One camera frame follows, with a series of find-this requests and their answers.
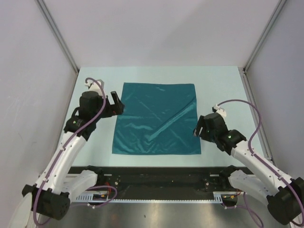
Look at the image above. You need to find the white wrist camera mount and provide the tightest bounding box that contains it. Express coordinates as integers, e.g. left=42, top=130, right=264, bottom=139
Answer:
left=212, top=104, right=227, bottom=119
left=85, top=79, right=105, bottom=96

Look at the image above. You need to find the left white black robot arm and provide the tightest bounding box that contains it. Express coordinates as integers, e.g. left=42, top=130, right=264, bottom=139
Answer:
left=22, top=91, right=124, bottom=220

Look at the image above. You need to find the aluminium corner post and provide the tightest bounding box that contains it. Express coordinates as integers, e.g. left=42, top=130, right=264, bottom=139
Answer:
left=35, top=0, right=80, bottom=75
left=243, top=0, right=288, bottom=72

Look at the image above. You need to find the purple cable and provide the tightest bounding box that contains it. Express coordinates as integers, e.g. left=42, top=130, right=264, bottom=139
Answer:
left=32, top=77, right=118, bottom=226
left=215, top=99, right=304, bottom=226

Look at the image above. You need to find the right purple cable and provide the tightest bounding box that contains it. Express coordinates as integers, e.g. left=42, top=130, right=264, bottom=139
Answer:
left=215, top=99, right=304, bottom=226

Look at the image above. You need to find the teal satin napkin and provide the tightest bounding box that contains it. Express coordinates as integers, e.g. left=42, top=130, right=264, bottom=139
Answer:
left=112, top=83, right=201, bottom=155

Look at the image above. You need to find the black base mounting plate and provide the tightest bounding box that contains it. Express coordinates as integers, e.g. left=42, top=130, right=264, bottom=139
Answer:
left=67, top=166, right=240, bottom=200

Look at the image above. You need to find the white slotted cable duct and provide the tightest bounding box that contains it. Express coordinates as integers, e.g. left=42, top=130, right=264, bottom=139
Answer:
left=75, top=192, right=237, bottom=204

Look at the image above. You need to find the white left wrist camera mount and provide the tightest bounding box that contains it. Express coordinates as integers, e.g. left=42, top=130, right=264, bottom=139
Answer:
left=85, top=79, right=105, bottom=96

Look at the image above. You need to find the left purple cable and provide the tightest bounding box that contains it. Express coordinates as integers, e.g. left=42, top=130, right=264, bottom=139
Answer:
left=32, top=77, right=118, bottom=226

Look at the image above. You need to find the right aluminium corner post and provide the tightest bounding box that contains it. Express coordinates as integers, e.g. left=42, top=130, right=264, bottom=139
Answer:
left=243, top=0, right=288, bottom=72

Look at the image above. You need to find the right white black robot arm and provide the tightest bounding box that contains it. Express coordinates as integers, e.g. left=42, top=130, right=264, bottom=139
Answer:
left=193, top=113, right=304, bottom=225

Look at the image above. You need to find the left aluminium corner post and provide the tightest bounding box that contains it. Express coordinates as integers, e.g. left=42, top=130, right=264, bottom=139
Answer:
left=35, top=0, right=80, bottom=75

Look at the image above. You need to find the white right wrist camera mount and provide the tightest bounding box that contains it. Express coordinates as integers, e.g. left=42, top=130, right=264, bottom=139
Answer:
left=212, top=104, right=227, bottom=119

